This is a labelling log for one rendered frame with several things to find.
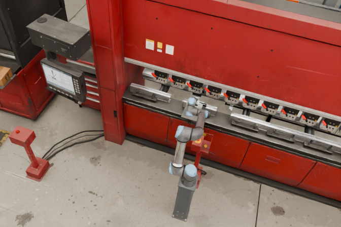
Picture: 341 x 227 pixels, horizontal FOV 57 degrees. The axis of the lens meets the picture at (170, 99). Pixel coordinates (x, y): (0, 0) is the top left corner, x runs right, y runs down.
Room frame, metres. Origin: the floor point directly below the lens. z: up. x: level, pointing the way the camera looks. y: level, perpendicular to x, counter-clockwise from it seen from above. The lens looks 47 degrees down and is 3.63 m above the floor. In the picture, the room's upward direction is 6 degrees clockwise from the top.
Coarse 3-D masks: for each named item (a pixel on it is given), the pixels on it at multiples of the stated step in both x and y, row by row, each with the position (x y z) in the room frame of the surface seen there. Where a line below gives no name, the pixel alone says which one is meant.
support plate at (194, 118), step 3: (186, 105) 2.37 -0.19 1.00; (198, 105) 2.39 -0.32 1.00; (201, 105) 2.39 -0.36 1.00; (186, 108) 2.32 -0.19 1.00; (198, 108) 2.34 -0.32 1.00; (183, 111) 2.27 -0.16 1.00; (183, 114) 2.24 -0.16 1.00; (183, 117) 2.19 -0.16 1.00; (186, 117) 2.20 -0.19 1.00; (189, 117) 2.20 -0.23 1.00; (192, 117) 2.21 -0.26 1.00; (195, 117) 2.21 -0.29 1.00; (192, 120) 2.17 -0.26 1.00; (195, 120) 2.17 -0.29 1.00
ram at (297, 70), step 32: (128, 0) 2.60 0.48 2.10; (128, 32) 2.60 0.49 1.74; (160, 32) 2.52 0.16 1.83; (192, 32) 2.45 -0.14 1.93; (224, 32) 2.38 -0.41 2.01; (256, 32) 2.32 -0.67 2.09; (160, 64) 2.52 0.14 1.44; (192, 64) 2.44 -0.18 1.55; (224, 64) 2.36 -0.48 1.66; (256, 64) 2.29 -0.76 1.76; (288, 64) 2.23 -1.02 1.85; (320, 64) 2.17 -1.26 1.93; (256, 96) 2.27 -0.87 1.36; (288, 96) 2.20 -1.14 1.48; (320, 96) 2.14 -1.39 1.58
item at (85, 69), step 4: (68, 64) 2.61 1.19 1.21; (72, 64) 2.61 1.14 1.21; (76, 64) 2.62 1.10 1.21; (76, 68) 2.55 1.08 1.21; (80, 68) 2.56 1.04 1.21; (84, 68) 2.57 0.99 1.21; (88, 68) 2.58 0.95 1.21; (92, 68) 2.58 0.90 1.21; (84, 72) 2.57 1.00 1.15; (88, 72) 2.51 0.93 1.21; (92, 72) 2.52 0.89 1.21; (88, 76) 2.52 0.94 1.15; (92, 76) 2.53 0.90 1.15
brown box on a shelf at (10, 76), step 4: (0, 68) 2.53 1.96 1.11; (4, 68) 2.54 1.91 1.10; (8, 68) 2.55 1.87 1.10; (0, 72) 2.47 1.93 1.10; (4, 72) 2.48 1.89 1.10; (8, 72) 2.51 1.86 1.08; (0, 76) 2.42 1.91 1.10; (4, 76) 2.43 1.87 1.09; (8, 76) 2.48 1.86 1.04; (12, 76) 2.54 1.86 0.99; (0, 80) 2.37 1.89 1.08; (4, 80) 2.41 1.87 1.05; (8, 80) 2.46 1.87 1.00; (0, 84) 2.37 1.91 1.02; (4, 84) 2.38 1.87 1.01; (0, 88) 2.33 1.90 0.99
